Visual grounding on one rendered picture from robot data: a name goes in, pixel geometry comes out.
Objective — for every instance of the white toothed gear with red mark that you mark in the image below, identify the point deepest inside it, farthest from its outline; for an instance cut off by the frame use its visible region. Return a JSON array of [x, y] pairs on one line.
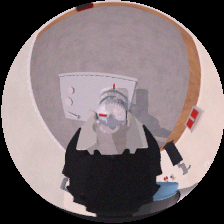
[[111, 106]]

